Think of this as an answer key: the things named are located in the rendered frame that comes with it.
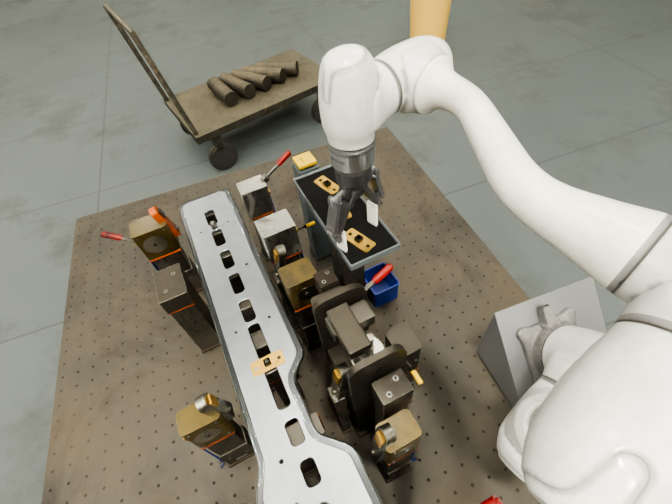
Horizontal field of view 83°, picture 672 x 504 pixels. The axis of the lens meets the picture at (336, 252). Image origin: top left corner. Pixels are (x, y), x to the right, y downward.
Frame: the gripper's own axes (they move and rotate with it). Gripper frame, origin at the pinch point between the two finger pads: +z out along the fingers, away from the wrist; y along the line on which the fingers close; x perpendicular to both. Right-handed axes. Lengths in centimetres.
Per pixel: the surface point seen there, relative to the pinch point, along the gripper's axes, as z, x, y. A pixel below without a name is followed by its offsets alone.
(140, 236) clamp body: 15, -59, 36
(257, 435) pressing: 20, 11, 46
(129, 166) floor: 120, -275, -4
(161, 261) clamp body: 28, -59, 35
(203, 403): 10, 2, 50
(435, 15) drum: 81, -183, -304
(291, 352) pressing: 20.0, 2.3, 28.1
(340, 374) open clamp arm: 10.3, 18.4, 25.9
